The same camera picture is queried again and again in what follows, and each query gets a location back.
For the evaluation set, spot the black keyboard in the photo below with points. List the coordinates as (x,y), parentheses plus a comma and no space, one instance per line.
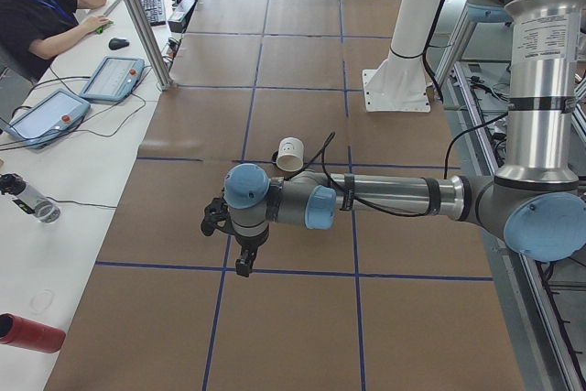
(155,11)

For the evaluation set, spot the red bottle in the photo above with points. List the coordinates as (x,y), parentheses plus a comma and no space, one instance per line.
(31,335)

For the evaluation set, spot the aluminium frame post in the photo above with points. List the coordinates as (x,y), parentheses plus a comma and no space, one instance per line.
(149,43)

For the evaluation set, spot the far blue teach pendant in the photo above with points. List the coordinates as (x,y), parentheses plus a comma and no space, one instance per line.
(113,80)

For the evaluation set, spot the aluminium side rail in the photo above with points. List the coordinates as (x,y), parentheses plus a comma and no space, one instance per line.
(543,235)

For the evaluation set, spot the clear water bottle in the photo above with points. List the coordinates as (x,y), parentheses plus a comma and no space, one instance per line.
(29,199)

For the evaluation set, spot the white smiley face mug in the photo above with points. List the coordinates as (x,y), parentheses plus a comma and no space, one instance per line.
(289,156)

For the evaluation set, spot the seated person in black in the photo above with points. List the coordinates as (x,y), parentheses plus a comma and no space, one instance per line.
(35,32)

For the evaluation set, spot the black computer mouse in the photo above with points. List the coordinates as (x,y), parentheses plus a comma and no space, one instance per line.
(118,43)

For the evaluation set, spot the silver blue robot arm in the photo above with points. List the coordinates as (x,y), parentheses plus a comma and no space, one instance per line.
(540,106)

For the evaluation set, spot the near blue teach pendant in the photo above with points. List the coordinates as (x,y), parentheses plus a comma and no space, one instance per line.
(52,118)

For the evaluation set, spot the blue teach pendant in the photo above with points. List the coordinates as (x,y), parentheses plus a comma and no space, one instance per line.
(52,118)
(113,80)

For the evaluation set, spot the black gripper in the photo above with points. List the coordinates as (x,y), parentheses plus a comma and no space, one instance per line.
(248,243)

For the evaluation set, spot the green object on desk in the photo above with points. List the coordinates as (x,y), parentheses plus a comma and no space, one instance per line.
(102,28)

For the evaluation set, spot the white camera stand post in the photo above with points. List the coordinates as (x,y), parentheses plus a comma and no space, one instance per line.
(399,83)

